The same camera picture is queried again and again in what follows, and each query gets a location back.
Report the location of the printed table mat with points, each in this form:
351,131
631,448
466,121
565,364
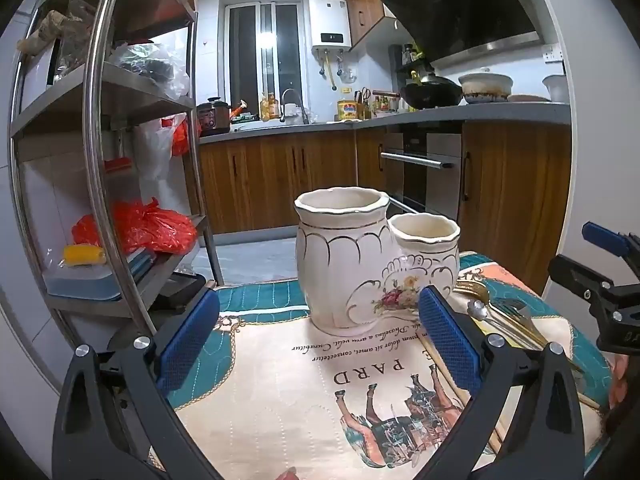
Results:
300,385

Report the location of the red lidded plastic container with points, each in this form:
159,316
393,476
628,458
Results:
118,166

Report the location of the sliding window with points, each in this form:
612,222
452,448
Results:
265,60

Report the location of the yellow packet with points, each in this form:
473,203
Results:
85,255

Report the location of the white clay pot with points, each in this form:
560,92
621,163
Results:
486,87

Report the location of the metal faucet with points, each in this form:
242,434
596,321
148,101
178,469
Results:
295,105

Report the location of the wooden lower cabinets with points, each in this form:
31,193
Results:
260,180

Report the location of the metal shelf rack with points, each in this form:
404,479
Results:
102,85

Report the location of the scissors holder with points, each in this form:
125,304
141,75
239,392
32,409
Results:
363,102

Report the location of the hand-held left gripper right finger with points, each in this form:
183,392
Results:
450,335

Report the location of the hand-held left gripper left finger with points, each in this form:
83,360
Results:
190,335

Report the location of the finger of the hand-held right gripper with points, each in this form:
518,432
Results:
580,277
605,237

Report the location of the small red plastic bag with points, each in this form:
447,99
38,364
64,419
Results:
182,140

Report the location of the yellow bottles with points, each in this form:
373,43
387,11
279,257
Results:
270,107

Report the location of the wall socket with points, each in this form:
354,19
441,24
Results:
552,54

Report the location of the white plastic bag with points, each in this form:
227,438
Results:
155,155

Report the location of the dark pressure cooker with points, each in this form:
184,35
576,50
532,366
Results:
214,117

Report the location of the gold spoon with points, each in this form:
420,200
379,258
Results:
472,290

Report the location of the orange packet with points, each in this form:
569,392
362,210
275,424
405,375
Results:
238,109

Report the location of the white water heater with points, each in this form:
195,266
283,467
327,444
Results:
330,22

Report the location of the white bowl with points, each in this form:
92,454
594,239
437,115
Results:
557,89

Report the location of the black wok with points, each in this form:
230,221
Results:
430,94

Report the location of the black range hood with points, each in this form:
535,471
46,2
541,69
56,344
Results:
460,5

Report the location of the clear plastic bag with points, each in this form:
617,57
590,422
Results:
150,67

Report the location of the white ceramic utensil holder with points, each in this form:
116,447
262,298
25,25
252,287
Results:
340,270

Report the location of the built-in oven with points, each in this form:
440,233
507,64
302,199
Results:
430,160

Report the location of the large red plastic bag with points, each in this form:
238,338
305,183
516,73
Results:
145,227

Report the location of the person's right forearm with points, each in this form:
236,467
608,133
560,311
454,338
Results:
625,410

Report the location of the brown plate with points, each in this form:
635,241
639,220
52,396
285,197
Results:
527,98

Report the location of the wooden chopstick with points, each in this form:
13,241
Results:
489,432
591,402

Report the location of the wooden cabinets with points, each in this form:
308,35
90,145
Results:
367,5
260,180

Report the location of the spice rack with bottles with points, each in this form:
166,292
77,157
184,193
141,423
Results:
411,57

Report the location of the wooden upper cabinets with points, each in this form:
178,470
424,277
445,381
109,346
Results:
367,5

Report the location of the blue and white trays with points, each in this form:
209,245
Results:
85,285

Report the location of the gold fork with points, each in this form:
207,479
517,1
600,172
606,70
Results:
515,310

